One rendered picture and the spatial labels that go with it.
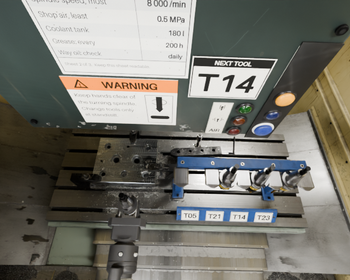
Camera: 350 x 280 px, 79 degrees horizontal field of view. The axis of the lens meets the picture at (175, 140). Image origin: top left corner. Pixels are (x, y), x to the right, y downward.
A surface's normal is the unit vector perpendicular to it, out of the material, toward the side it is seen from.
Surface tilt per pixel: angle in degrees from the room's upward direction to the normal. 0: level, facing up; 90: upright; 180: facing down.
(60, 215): 0
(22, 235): 24
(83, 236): 0
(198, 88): 90
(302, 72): 90
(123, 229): 1
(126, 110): 90
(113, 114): 90
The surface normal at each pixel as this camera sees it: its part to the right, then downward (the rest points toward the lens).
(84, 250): 0.03, -0.49
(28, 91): -0.02, 0.87
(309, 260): -0.38, -0.47
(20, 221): 0.43, -0.44
